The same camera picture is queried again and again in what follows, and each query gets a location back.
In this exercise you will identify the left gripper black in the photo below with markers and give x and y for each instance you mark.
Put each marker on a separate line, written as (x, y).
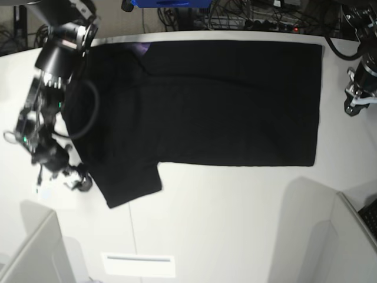
(360, 91)

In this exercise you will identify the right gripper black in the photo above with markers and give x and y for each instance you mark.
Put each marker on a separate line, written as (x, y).
(50, 154)

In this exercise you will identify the black T-shirt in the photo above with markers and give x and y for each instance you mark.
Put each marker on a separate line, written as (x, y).
(218, 103)

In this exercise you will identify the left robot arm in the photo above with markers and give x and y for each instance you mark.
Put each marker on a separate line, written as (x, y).
(361, 16)

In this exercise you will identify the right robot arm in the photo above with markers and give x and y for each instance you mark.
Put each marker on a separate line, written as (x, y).
(72, 26)

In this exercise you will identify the left grey partition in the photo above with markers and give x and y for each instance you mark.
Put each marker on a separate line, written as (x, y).
(42, 256)

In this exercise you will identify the grey partition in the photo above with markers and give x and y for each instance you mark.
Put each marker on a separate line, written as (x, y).
(321, 238)
(42, 256)

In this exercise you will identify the black power strip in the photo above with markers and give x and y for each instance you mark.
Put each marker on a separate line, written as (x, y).
(272, 26)

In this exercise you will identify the black keyboard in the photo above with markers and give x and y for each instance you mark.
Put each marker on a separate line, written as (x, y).
(369, 216)

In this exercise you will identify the right grey partition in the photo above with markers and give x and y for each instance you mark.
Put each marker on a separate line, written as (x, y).
(321, 238)

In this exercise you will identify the blue box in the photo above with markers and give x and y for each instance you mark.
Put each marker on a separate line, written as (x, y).
(172, 3)

